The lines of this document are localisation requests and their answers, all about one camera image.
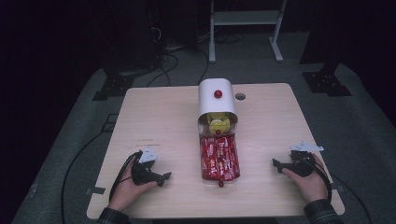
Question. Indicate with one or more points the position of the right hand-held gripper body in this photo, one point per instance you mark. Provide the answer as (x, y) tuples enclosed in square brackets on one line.
[(300, 166)]

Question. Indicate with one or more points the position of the white metal stand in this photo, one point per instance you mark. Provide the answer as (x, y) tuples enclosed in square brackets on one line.
[(246, 18)]

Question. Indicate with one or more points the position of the person's right hand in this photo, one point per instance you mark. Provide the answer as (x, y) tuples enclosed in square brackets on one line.
[(311, 186)]

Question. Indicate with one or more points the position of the pile of red snack packets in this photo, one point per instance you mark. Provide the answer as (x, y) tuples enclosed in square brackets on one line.
[(220, 157)]

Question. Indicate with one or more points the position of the clear drawer with yellow packets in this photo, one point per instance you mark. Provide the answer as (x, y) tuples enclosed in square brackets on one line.
[(218, 126)]

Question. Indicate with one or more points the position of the person's left hand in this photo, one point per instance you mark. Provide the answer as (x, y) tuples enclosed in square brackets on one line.
[(127, 191)]

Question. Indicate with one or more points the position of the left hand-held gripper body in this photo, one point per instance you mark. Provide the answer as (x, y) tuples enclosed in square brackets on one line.
[(141, 174)]

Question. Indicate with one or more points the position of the grey tape strip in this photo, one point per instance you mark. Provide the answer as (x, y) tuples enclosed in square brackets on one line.
[(338, 187), (95, 190)]

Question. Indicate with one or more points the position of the black stand base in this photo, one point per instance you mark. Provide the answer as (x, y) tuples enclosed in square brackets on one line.
[(325, 83), (113, 87)]

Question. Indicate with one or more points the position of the stack of red snack packets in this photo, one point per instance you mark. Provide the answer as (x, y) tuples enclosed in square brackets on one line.
[(219, 158)]

